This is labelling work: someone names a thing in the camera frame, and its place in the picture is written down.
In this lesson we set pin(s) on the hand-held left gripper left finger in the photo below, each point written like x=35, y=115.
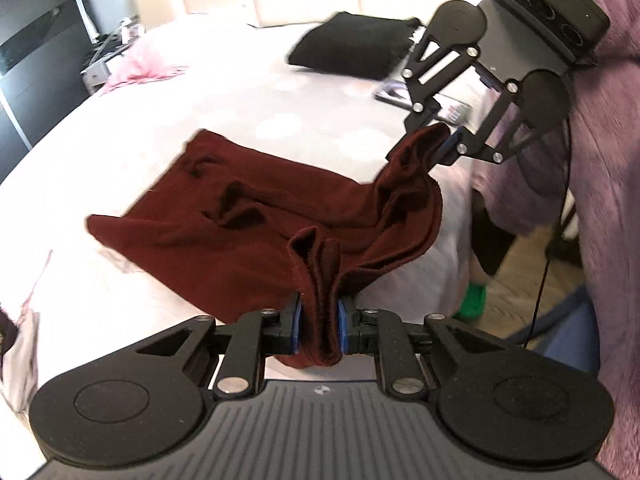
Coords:
x=296, y=327

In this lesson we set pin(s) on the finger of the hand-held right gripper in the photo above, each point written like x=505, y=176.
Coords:
x=425, y=90
x=492, y=140

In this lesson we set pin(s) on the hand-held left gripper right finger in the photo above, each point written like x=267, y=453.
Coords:
x=342, y=327

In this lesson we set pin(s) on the maroon garment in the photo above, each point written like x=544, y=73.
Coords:
x=250, y=230

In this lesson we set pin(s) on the person's right forearm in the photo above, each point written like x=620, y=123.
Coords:
x=622, y=0

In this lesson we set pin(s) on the smartphone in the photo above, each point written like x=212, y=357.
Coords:
x=450, y=107

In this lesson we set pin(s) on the folded black garment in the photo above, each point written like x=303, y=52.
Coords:
x=350, y=42

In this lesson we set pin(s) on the person's black-clad leg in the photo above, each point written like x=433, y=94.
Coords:
x=492, y=240

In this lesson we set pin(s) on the green slipper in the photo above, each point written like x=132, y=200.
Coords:
x=472, y=302

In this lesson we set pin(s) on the polka-dot bed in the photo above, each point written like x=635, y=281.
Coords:
x=150, y=125

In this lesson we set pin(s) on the pink garment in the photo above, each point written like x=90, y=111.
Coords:
x=22, y=350

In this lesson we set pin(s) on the pink pillow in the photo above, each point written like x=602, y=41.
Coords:
x=145, y=67

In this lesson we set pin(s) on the white nightstand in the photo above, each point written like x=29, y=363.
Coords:
x=105, y=55

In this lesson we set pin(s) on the dark wardrobe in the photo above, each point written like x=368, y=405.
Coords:
x=30, y=60

